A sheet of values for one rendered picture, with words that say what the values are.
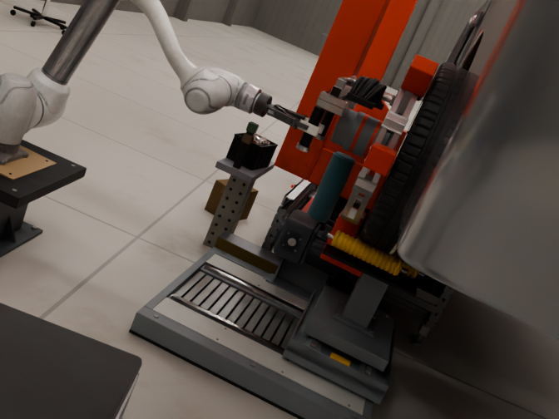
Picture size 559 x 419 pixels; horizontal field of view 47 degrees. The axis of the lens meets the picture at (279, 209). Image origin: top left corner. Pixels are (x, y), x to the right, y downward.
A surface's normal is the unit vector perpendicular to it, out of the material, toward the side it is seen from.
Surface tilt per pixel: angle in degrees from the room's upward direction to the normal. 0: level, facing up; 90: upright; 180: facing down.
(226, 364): 90
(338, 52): 90
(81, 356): 0
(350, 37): 90
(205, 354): 90
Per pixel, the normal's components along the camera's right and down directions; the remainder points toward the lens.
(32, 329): 0.38, -0.88
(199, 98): -0.18, 0.45
